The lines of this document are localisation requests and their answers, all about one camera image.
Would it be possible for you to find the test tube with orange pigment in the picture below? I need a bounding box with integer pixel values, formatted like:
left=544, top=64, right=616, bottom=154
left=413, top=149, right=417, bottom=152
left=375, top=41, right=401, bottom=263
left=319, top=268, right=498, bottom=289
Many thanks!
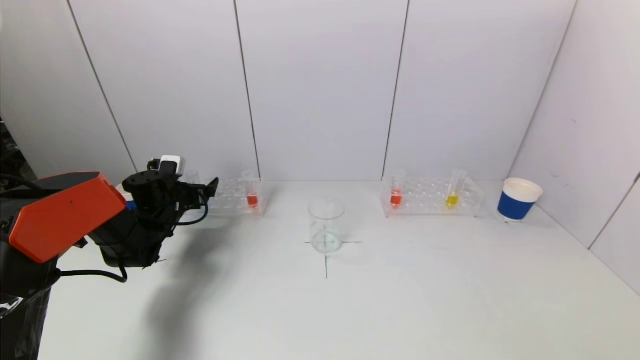
left=246, top=172, right=260, bottom=209
left=389, top=170, right=406, bottom=209

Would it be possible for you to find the test tube with yellow pigment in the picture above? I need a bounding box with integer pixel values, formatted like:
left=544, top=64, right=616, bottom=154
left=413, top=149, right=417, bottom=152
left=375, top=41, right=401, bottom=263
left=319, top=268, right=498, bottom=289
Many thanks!
left=444, top=169, right=467, bottom=210

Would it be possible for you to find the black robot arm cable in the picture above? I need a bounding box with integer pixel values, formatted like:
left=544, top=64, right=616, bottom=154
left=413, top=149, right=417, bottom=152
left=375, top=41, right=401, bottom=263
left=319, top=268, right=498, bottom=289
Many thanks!
left=60, top=195, right=209, bottom=284

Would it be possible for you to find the clear acrylic test tube rack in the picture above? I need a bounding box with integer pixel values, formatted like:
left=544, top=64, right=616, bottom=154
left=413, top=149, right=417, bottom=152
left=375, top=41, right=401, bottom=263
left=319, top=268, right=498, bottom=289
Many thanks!
left=182, top=178, right=266, bottom=217

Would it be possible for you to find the clear glass beaker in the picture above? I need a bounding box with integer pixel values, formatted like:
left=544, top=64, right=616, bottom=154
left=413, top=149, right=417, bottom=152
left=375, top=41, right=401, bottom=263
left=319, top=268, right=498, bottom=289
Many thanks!
left=308, top=198, right=346, bottom=255

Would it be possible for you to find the paper cup with blue sleeve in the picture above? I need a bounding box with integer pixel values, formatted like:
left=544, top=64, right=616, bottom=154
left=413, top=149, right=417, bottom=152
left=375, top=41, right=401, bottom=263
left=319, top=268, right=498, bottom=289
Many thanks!
left=497, top=178, right=544, bottom=222
left=116, top=182, right=137, bottom=211

